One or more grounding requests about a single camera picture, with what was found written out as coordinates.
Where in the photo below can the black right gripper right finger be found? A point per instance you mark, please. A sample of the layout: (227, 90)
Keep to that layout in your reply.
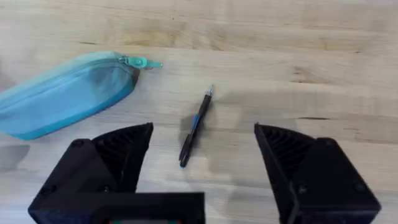
(320, 180)

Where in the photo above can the black pen with blue clip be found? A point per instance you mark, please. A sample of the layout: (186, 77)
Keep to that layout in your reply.
(196, 126)

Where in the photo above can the turquoise soft zip bag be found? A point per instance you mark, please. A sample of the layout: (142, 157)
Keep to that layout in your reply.
(66, 93)

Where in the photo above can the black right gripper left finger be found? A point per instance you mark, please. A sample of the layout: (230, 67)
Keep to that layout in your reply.
(102, 161)

